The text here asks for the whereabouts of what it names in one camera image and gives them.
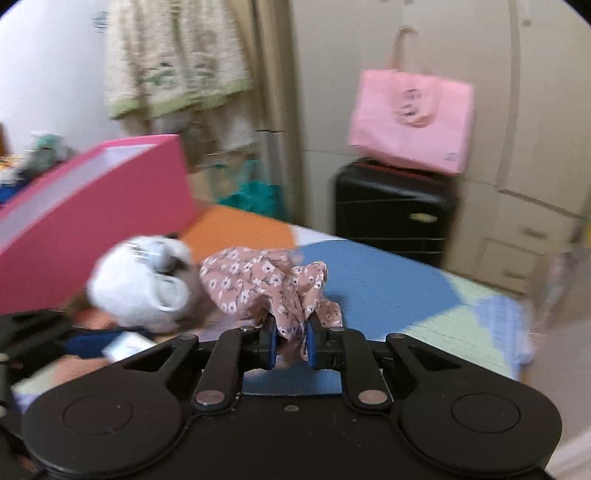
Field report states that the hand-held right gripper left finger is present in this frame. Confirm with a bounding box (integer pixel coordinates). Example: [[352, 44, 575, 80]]
[[122, 316, 278, 412]]

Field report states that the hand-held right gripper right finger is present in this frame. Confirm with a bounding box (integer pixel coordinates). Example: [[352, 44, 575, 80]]
[[305, 316, 462, 411]]

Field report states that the pink floral cloth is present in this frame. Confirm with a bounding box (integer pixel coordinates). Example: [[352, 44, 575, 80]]
[[199, 247, 343, 361]]

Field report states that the blue white tissue packet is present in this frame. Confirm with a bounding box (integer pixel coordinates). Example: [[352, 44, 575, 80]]
[[65, 329, 155, 361]]

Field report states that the white plush toy brown tail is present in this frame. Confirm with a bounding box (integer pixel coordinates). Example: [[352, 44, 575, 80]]
[[87, 234, 204, 333]]

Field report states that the pink storage box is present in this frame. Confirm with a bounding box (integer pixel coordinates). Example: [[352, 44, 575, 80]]
[[0, 134, 198, 315]]

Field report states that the patchwork blanket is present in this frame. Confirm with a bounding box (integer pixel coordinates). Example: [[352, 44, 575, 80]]
[[9, 205, 532, 402]]

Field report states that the teal cloth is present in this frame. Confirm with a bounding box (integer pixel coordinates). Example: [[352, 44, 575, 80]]
[[217, 161, 283, 217]]

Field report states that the black suitcase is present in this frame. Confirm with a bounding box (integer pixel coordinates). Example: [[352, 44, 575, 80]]
[[333, 158, 460, 268]]

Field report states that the teal plush toy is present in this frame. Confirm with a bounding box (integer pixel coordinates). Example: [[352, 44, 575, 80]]
[[23, 133, 70, 168]]

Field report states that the pink tote bag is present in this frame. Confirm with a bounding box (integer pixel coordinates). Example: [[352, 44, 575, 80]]
[[347, 25, 476, 175]]

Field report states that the beige wardrobe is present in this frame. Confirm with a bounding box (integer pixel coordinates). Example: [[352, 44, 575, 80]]
[[295, 0, 591, 296]]

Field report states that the cream knit cardigan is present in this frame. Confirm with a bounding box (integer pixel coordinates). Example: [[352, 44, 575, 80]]
[[102, 0, 254, 121]]

